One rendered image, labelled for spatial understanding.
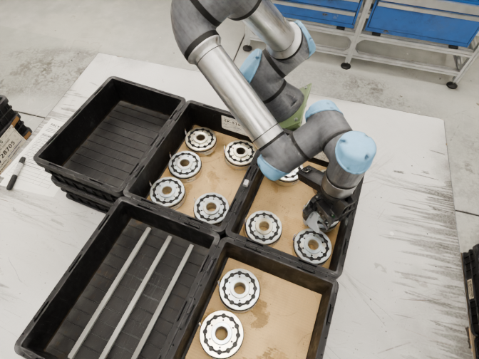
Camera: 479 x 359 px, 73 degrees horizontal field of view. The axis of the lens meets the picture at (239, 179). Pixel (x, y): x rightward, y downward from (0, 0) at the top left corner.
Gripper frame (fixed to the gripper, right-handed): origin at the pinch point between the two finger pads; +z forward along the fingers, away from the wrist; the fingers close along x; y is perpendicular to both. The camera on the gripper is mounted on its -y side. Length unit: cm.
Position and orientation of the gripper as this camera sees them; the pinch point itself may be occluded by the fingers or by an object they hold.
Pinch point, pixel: (313, 216)
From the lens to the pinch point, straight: 95.5
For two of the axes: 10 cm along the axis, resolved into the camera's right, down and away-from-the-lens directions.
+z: -0.2, 5.4, 8.4
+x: 8.6, -4.2, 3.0
